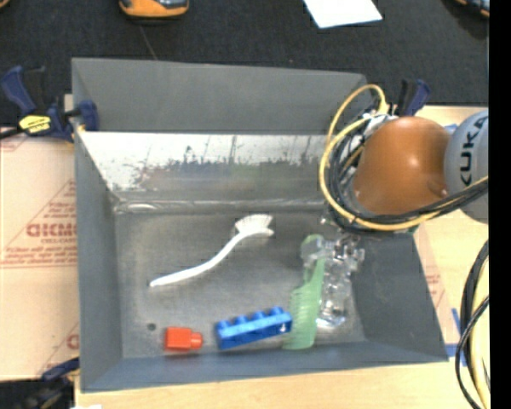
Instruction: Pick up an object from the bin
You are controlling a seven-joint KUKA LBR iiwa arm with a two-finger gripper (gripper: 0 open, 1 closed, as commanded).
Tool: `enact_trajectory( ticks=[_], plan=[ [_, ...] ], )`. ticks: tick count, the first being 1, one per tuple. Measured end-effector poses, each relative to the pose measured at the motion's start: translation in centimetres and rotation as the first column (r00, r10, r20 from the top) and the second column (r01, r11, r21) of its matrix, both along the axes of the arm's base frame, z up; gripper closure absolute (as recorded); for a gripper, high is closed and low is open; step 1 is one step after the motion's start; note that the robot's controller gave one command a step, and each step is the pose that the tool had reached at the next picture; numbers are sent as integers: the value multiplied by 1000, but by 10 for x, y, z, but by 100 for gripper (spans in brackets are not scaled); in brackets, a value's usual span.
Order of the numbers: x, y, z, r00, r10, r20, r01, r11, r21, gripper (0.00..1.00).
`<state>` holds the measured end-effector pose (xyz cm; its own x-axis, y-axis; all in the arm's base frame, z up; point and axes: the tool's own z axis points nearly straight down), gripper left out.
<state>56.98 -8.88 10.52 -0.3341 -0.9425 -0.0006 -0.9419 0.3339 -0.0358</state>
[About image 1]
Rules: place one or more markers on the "clear plastic bottle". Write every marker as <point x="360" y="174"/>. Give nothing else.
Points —
<point x="334" y="301"/>

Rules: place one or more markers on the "pale green brush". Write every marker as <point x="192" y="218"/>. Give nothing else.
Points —
<point x="304" y="313"/>

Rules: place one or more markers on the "blue toy brick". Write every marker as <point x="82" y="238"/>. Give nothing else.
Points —
<point x="251" y="328"/>

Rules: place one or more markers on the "white dish brush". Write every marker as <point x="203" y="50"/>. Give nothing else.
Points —
<point x="221" y="256"/>

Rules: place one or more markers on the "red toy block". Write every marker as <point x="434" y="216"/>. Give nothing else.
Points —
<point x="179" y="338"/>

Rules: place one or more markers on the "grey metal bin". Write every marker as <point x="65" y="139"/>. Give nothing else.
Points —
<point x="221" y="100"/>

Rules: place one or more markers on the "brown cardboard board red print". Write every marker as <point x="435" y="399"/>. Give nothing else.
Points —
<point x="34" y="271"/>

